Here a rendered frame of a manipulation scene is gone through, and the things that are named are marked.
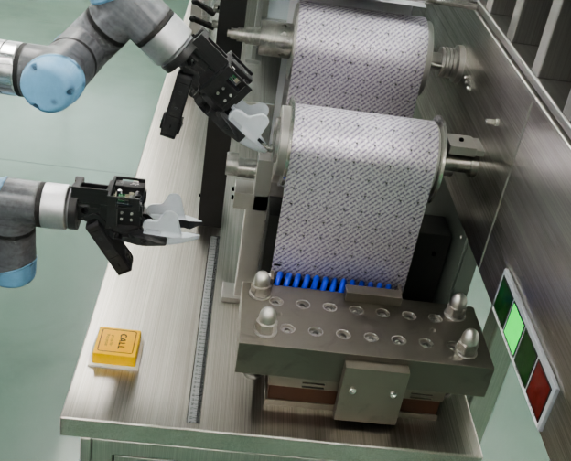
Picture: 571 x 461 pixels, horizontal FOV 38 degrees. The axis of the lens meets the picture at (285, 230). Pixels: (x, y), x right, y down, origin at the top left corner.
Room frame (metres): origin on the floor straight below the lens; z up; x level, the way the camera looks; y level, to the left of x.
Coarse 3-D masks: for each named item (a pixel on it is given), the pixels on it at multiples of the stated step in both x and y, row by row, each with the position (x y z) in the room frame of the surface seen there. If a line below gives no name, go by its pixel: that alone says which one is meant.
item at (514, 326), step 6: (516, 312) 0.91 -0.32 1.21; (510, 318) 0.92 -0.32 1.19; (516, 318) 0.90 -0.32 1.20; (510, 324) 0.92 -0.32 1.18; (516, 324) 0.90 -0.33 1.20; (522, 324) 0.88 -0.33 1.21; (504, 330) 0.92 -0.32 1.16; (510, 330) 0.91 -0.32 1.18; (516, 330) 0.89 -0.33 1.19; (522, 330) 0.88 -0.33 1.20; (510, 336) 0.90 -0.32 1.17; (516, 336) 0.88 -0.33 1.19; (510, 342) 0.90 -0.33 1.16; (516, 342) 0.88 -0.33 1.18
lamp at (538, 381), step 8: (536, 368) 0.80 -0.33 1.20; (536, 376) 0.80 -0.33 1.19; (536, 384) 0.79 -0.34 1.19; (544, 384) 0.77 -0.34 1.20; (528, 392) 0.80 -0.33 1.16; (536, 392) 0.78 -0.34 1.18; (544, 392) 0.76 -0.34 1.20; (536, 400) 0.78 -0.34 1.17; (544, 400) 0.76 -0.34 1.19; (536, 408) 0.77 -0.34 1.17; (536, 416) 0.76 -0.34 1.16
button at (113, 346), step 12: (108, 336) 1.05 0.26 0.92; (120, 336) 1.06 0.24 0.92; (132, 336) 1.06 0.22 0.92; (96, 348) 1.02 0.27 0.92; (108, 348) 1.02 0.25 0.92; (120, 348) 1.03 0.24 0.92; (132, 348) 1.03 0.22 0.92; (96, 360) 1.01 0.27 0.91; (108, 360) 1.01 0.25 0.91; (120, 360) 1.01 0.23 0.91; (132, 360) 1.01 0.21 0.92
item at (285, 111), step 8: (280, 112) 1.27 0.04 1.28; (288, 112) 1.22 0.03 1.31; (288, 120) 1.20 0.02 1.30; (288, 128) 1.19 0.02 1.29; (280, 136) 1.18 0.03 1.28; (288, 136) 1.18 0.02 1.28; (440, 136) 1.23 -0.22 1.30; (280, 144) 1.17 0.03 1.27; (440, 144) 1.22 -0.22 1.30; (280, 152) 1.17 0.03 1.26; (440, 152) 1.21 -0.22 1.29; (280, 160) 1.17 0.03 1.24; (280, 168) 1.18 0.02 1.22; (432, 184) 1.20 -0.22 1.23
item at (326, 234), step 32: (288, 192) 1.17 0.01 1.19; (320, 192) 1.17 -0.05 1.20; (288, 224) 1.17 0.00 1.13; (320, 224) 1.17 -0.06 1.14; (352, 224) 1.18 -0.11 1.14; (384, 224) 1.18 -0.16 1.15; (416, 224) 1.19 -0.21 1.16; (288, 256) 1.17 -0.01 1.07; (320, 256) 1.17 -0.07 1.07; (352, 256) 1.18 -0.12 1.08; (384, 256) 1.18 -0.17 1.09
